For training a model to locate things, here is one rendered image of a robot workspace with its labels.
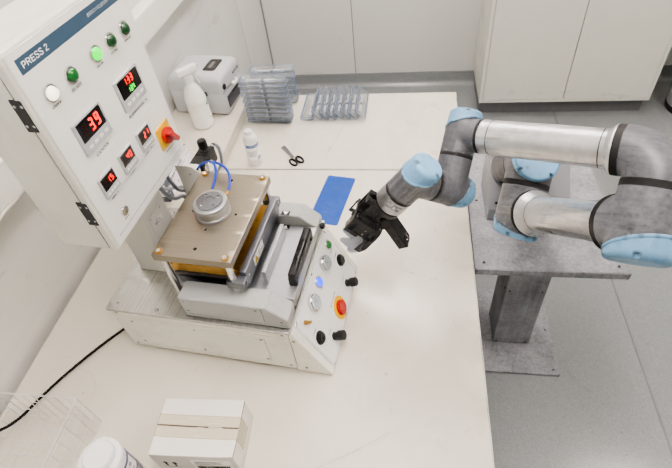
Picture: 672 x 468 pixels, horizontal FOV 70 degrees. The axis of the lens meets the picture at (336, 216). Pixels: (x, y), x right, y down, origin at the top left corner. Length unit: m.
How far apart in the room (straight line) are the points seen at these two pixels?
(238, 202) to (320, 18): 2.48
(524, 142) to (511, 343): 1.26
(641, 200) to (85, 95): 0.97
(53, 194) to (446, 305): 0.94
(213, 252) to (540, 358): 1.49
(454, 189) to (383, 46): 2.50
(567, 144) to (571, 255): 0.55
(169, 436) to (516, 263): 0.98
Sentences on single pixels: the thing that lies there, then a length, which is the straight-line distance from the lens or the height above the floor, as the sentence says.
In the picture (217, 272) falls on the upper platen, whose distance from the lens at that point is 1.11.
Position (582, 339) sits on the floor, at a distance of 2.28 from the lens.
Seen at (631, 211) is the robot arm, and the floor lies 1.22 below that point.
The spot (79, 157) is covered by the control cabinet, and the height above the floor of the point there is 1.36.
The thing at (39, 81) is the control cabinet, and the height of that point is 1.51.
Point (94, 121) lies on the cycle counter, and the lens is 0.98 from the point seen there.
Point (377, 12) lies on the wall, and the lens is 3.43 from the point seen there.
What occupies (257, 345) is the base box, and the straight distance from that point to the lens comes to 1.19.
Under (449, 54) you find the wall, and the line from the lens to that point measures 3.56.
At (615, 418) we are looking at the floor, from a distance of 2.15.
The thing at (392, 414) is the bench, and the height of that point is 0.75.
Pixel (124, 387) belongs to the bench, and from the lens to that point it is 1.38.
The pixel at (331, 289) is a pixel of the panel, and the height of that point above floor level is 0.84.
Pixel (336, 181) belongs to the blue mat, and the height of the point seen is 0.75.
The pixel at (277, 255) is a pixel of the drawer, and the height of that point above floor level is 0.98.
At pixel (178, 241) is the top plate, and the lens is 1.09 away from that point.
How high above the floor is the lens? 1.85
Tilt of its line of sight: 45 degrees down
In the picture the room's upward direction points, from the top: 8 degrees counter-clockwise
